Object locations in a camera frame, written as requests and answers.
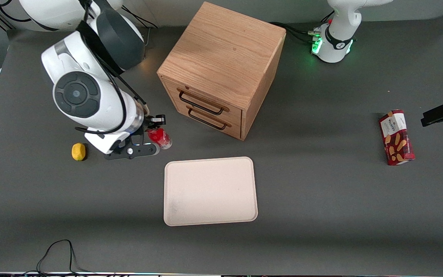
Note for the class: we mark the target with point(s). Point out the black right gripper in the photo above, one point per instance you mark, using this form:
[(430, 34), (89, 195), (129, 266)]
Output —
[(152, 125)]

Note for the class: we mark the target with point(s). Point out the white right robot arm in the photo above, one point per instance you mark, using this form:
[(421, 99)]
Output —
[(62, 63)]

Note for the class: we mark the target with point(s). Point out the wooden drawer cabinet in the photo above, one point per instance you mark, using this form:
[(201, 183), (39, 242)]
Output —
[(221, 54)]

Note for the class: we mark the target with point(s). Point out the red cookie box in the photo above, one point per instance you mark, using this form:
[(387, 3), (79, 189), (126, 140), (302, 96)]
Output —
[(396, 136)]

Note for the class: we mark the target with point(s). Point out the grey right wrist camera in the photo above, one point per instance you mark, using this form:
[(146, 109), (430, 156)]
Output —
[(137, 152)]

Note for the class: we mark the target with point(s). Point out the red coke bottle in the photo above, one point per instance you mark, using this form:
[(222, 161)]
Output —
[(162, 139)]

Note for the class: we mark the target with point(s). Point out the yellow lemon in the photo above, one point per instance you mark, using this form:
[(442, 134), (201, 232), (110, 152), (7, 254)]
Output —
[(78, 151)]

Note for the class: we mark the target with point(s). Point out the beige plastic tray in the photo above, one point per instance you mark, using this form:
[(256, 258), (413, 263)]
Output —
[(210, 190)]

